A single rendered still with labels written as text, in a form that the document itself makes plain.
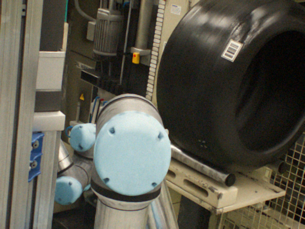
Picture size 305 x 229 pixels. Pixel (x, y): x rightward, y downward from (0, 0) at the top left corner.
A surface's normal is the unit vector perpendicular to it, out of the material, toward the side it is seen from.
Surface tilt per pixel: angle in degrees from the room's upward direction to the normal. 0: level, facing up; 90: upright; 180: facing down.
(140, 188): 82
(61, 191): 90
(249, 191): 0
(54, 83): 90
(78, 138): 83
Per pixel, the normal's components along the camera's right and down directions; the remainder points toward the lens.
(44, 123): 0.50, 0.33
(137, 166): 0.10, 0.18
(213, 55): -0.44, -0.21
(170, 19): -0.75, 0.09
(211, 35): -0.54, -0.47
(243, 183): 0.14, -0.95
